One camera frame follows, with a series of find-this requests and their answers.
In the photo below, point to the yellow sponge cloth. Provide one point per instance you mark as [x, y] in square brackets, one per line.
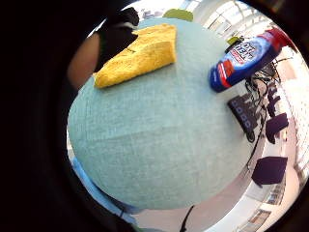
[141, 56]

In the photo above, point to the green chair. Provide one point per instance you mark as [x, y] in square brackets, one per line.
[178, 14]

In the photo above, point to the teal table cloth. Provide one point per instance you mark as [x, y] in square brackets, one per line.
[161, 138]

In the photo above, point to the small green object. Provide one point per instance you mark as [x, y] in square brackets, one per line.
[234, 40]

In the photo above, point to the blue bottle with red cap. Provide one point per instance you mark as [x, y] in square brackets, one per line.
[243, 59]

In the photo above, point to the black power strip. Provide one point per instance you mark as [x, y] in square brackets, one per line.
[242, 112]

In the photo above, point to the purple chair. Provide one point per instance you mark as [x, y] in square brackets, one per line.
[269, 170]
[276, 126]
[273, 100]

